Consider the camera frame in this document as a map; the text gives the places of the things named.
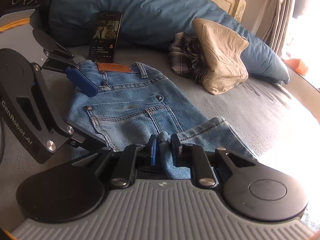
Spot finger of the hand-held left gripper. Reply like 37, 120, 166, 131
42, 42, 98, 97
63, 117, 115, 154

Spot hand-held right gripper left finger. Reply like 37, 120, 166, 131
67, 135, 157, 189

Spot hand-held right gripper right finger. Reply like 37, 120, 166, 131
171, 134, 260, 189

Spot blue denim jeans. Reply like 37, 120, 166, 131
67, 60, 259, 180

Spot black smartphone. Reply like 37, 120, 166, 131
88, 11, 123, 63

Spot grey blanket bed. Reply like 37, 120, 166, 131
0, 42, 320, 233

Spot dark plaid shirt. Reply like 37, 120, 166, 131
168, 32, 209, 85

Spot beige pants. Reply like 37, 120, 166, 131
192, 18, 250, 95

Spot blue pillow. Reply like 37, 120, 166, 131
49, 0, 290, 84

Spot orange bag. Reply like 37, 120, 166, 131
285, 58, 309, 75

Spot beige curtain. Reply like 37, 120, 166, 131
246, 0, 300, 58

